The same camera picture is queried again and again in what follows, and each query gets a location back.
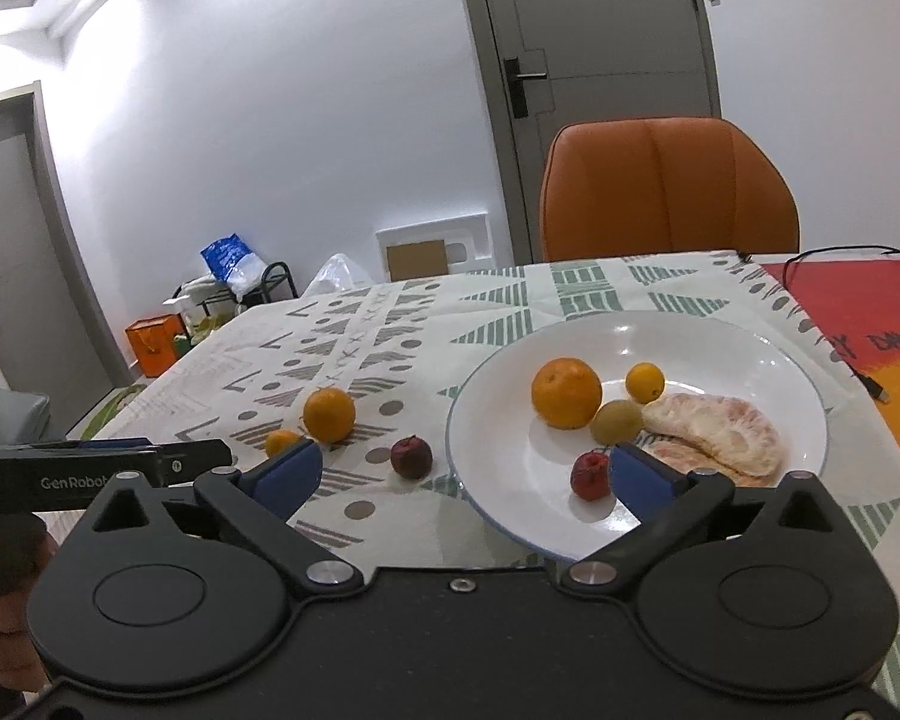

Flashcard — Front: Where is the red small apple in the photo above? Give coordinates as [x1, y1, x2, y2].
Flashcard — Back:
[390, 436, 434, 481]
[571, 450, 611, 502]

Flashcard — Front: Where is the small orange kumquat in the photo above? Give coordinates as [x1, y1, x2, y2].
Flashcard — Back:
[624, 362, 667, 405]

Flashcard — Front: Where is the large orange front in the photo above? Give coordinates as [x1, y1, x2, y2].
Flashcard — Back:
[532, 358, 603, 429]

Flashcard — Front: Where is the large orange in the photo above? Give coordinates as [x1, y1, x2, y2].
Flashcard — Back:
[532, 358, 603, 429]
[302, 387, 356, 444]

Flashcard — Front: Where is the left hand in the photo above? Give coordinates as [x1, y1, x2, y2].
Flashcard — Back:
[0, 532, 58, 692]

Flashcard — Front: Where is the small orange near gripper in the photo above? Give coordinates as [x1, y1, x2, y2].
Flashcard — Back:
[263, 429, 302, 458]

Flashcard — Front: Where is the peeled pomelo piece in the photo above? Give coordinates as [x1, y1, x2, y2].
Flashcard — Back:
[642, 394, 788, 488]

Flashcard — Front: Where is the green yellow small fruit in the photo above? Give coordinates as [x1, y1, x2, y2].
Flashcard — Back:
[590, 400, 644, 447]

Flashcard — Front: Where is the large orange back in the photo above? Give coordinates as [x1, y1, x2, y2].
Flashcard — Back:
[302, 387, 356, 444]

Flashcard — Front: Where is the white round plate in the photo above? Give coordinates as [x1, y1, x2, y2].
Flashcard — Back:
[445, 310, 827, 561]

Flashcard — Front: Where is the orange box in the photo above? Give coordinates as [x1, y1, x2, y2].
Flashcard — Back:
[125, 314, 183, 379]

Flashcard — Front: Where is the patterned white tablecloth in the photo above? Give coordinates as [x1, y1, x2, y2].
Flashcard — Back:
[107, 252, 900, 708]

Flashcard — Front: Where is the grey side door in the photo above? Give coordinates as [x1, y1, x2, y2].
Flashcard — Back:
[0, 83, 133, 427]

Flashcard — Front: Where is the black metal rack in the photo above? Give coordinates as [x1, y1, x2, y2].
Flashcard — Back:
[164, 262, 299, 316]

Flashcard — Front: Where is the clear plastic bag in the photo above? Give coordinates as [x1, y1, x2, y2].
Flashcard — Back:
[302, 252, 375, 298]

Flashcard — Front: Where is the blue white plastic bag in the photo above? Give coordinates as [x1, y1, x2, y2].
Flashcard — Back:
[201, 234, 266, 301]

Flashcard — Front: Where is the red orange cartoon mat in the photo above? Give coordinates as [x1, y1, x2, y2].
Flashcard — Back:
[764, 252, 900, 447]

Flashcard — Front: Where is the orange chair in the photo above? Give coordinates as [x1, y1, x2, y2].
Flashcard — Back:
[539, 117, 800, 262]

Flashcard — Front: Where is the white foam packaging board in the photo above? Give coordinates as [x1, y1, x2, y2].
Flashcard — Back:
[375, 213, 496, 281]

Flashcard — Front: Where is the black cable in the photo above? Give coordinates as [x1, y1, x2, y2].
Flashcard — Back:
[733, 242, 900, 403]

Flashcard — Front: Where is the black door handle lock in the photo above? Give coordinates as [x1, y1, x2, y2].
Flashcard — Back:
[502, 57, 548, 121]

